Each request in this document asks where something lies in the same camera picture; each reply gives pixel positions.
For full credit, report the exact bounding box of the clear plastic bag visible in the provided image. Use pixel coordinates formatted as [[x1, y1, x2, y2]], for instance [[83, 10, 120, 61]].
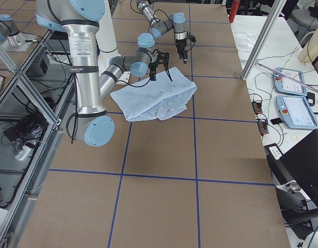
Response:
[[233, 32, 257, 52]]

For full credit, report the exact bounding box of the black laptop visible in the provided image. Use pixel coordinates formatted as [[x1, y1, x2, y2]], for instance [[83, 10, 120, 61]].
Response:
[[264, 129, 318, 206]]

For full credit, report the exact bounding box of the light blue button shirt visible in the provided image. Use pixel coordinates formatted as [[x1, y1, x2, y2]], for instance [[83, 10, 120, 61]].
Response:
[[110, 67, 197, 122]]

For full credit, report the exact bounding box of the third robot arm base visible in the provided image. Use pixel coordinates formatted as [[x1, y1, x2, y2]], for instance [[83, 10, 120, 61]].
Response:
[[0, 14, 32, 52]]

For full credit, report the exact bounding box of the aluminium frame post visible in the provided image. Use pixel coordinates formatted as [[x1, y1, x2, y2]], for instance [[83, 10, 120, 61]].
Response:
[[240, 0, 286, 81]]

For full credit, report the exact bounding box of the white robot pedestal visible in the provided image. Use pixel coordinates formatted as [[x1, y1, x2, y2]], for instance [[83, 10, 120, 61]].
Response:
[[90, 1, 120, 77]]

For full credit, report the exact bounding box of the blue teach pendant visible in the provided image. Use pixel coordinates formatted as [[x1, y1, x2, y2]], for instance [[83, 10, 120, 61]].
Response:
[[274, 67, 307, 96], [276, 95, 318, 130]]

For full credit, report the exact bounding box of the red cylinder bottle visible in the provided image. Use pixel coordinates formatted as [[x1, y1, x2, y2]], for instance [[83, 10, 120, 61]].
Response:
[[229, 0, 240, 23]]

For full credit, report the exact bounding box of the upper blue teach pendant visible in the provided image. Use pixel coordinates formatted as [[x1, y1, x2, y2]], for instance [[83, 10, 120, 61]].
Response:
[[274, 67, 307, 96]]

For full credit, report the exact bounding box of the white power strip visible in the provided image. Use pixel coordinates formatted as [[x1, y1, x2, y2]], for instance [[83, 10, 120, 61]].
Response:
[[14, 145, 33, 161]]

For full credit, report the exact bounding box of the metal rod green tip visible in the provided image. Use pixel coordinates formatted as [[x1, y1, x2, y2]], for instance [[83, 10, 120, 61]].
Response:
[[255, 62, 318, 94]]

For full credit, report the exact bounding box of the lower blue teach pendant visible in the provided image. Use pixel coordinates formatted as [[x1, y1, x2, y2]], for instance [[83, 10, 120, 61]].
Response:
[[276, 95, 318, 130]]

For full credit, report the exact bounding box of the grey electronics box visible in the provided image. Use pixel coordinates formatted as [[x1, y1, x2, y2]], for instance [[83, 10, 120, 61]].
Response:
[[26, 50, 50, 76]]

